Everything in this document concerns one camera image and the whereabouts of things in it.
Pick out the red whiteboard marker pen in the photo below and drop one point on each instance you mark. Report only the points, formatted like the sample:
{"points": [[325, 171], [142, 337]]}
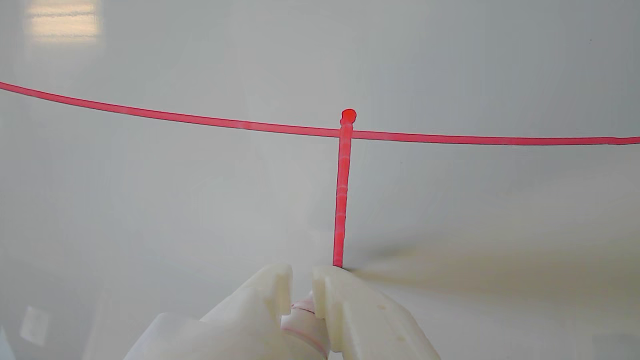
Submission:
{"points": [[305, 325]]}

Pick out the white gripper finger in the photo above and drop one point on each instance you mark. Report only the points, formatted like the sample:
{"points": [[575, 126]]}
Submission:
{"points": [[260, 300], [365, 320]]}

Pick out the large whiteboard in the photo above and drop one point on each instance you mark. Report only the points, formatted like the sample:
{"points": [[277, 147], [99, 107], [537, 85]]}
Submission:
{"points": [[200, 200]]}

